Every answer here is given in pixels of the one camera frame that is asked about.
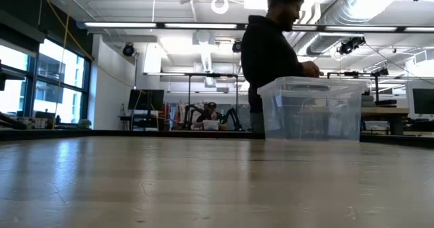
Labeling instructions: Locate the black computer monitor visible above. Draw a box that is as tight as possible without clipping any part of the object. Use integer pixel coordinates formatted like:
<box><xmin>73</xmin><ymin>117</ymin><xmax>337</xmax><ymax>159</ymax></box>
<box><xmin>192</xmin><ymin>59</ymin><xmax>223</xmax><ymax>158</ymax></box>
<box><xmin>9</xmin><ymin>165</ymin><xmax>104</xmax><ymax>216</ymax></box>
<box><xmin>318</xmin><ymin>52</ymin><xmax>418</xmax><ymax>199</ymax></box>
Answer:
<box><xmin>127</xmin><ymin>89</ymin><xmax>165</xmax><ymax>112</ymax></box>
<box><xmin>411</xmin><ymin>87</ymin><xmax>434</xmax><ymax>116</ymax></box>

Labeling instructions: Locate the clear plastic container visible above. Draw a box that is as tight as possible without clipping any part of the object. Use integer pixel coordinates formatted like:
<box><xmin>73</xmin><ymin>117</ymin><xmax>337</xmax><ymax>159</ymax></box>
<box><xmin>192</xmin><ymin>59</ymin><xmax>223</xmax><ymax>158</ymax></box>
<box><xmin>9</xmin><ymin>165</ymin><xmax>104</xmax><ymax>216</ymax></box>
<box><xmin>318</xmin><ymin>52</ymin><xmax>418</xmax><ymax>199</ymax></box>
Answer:
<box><xmin>256</xmin><ymin>75</ymin><xmax>370</xmax><ymax>143</ymax></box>

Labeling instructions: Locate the black background rig frame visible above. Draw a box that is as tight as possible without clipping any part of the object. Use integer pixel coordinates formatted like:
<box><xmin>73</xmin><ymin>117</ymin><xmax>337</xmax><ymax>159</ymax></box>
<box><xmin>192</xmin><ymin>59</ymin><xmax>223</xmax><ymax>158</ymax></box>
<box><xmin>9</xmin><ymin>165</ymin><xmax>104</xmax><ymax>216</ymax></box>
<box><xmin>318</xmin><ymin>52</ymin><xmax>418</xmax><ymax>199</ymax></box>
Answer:
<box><xmin>187</xmin><ymin>73</ymin><xmax>239</xmax><ymax>120</ymax></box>

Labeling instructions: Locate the person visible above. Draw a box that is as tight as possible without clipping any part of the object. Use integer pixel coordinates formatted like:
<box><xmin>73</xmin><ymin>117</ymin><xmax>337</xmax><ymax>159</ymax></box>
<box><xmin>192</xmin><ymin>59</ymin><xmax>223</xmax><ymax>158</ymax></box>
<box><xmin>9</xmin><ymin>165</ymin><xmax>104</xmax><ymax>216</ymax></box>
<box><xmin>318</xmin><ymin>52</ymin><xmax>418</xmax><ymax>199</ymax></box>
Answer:
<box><xmin>195</xmin><ymin>101</ymin><xmax>229</xmax><ymax>132</ymax></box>
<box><xmin>240</xmin><ymin>0</ymin><xmax>325</xmax><ymax>133</ymax></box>

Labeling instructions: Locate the white ring lamp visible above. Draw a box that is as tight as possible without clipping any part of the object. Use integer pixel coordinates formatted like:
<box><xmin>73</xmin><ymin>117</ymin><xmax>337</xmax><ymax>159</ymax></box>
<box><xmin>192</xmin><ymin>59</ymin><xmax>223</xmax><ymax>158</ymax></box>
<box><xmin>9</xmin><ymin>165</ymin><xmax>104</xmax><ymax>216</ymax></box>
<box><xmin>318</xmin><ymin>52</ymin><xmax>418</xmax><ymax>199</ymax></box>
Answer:
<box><xmin>210</xmin><ymin>0</ymin><xmax>231</xmax><ymax>16</ymax></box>

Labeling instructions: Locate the yellow cable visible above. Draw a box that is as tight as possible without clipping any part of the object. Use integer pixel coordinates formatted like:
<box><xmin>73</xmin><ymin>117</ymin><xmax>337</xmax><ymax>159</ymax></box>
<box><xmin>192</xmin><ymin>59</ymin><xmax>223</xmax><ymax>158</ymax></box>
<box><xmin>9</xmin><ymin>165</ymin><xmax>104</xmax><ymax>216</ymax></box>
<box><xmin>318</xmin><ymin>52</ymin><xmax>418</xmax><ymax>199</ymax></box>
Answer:
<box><xmin>36</xmin><ymin>0</ymin><xmax>95</xmax><ymax>130</ymax></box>

